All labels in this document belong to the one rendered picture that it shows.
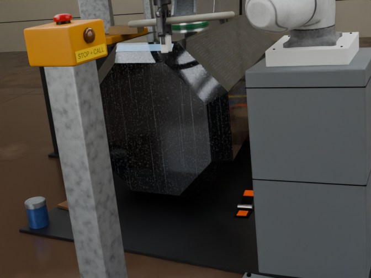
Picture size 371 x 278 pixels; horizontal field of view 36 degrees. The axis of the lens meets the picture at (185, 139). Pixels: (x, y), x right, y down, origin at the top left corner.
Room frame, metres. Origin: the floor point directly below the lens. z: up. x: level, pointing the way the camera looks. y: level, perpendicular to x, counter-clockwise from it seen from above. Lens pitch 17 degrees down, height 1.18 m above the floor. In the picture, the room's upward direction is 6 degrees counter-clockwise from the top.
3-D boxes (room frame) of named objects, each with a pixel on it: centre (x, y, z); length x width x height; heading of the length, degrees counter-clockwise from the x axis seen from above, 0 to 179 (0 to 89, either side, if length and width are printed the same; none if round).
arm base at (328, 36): (2.05, -0.50, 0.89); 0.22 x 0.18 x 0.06; 156
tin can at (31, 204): (2.59, 0.76, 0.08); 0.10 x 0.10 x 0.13
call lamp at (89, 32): (1.18, 0.17, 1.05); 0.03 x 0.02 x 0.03; 150
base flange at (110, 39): (3.83, 0.49, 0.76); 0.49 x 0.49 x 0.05; 60
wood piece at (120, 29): (3.66, 0.30, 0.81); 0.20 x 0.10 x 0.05; 68
